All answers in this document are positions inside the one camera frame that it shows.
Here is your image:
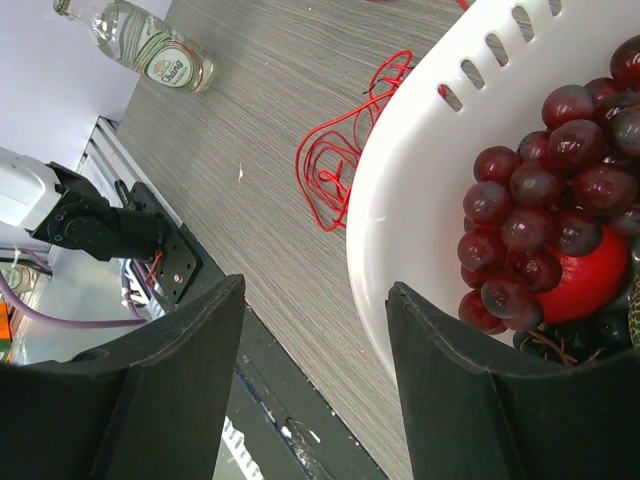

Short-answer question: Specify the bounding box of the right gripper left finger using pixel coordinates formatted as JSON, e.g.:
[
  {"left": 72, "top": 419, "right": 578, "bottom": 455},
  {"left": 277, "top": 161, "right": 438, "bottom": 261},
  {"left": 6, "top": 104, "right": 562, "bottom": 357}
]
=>
[{"left": 1, "top": 274, "right": 245, "bottom": 479}]

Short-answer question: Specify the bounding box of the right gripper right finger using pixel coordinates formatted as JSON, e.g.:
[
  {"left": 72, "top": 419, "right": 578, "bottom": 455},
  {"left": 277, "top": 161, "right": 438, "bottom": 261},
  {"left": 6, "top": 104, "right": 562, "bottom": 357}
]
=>
[{"left": 386, "top": 282, "right": 639, "bottom": 479}]

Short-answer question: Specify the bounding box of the red cable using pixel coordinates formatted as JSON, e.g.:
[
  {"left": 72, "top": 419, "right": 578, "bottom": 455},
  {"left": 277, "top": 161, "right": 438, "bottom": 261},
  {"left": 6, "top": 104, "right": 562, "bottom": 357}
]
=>
[{"left": 294, "top": 0, "right": 471, "bottom": 232}]

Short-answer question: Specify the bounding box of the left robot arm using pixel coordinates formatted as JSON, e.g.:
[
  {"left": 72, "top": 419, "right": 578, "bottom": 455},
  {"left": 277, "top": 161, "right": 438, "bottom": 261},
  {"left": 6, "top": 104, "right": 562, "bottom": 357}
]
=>
[{"left": 1, "top": 148, "right": 167, "bottom": 261}]

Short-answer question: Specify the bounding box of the red apple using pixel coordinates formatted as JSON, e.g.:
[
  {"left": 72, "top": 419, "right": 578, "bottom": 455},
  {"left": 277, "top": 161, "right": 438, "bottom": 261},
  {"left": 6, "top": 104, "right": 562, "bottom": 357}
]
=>
[{"left": 536, "top": 227, "right": 631, "bottom": 325}]

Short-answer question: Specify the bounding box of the green netted melon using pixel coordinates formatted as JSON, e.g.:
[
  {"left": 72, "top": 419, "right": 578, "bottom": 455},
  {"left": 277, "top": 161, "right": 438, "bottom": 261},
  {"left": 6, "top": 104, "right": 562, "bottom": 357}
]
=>
[{"left": 627, "top": 273, "right": 640, "bottom": 348}]

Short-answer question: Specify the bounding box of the red grape bunch front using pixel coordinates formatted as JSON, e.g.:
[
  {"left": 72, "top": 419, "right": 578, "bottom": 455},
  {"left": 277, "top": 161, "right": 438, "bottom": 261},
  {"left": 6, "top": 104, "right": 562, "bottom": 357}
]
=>
[{"left": 457, "top": 38, "right": 639, "bottom": 334}]

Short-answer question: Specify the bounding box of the white fruit basket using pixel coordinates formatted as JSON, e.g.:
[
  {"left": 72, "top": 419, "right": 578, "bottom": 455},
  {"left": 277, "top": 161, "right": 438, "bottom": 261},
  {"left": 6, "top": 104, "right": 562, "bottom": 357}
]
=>
[{"left": 346, "top": 0, "right": 639, "bottom": 373}]

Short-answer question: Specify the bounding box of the clear glass bottle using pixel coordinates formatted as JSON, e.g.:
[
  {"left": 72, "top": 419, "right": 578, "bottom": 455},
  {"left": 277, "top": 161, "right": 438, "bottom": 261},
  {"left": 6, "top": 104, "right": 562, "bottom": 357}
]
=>
[{"left": 53, "top": 0, "right": 216, "bottom": 93}]

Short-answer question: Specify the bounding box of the white slotted cable duct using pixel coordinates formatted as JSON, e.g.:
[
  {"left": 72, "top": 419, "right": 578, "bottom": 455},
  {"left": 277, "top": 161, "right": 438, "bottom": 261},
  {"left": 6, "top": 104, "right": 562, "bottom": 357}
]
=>
[{"left": 212, "top": 417, "right": 265, "bottom": 480}]

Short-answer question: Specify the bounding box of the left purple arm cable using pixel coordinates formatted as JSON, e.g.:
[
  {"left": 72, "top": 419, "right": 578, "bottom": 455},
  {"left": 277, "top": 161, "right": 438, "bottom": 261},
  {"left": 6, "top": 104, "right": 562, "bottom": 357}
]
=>
[{"left": 0, "top": 249, "right": 151, "bottom": 331}]

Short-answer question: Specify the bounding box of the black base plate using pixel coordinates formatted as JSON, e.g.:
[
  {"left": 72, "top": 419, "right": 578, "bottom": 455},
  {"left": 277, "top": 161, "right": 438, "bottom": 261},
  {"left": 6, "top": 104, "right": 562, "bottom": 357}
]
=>
[{"left": 115, "top": 181, "right": 383, "bottom": 479}]

